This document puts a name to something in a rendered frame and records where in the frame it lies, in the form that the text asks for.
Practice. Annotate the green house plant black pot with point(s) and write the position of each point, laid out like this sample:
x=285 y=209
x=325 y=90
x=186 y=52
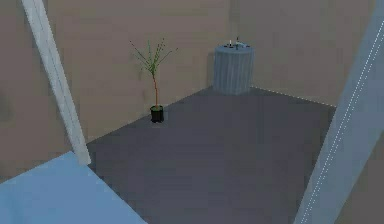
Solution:
x=156 y=93

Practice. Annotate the grey round ribbed table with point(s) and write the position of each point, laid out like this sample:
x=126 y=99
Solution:
x=233 y=70

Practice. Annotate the white door frame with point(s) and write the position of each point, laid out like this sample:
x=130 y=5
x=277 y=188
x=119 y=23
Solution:
x=55 y=80

